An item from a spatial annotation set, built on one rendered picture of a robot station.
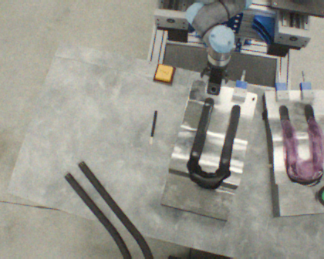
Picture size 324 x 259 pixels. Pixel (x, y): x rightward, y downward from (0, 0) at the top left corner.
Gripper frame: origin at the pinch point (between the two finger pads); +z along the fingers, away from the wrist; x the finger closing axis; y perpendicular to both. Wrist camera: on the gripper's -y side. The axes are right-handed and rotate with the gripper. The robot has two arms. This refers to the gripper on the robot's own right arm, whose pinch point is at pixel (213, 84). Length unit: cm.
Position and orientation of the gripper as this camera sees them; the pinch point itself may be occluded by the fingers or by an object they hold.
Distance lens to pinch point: 153.9
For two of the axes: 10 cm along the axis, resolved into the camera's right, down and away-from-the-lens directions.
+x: -9.6, -2.4, 1.1
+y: 2.6, -9.3, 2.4
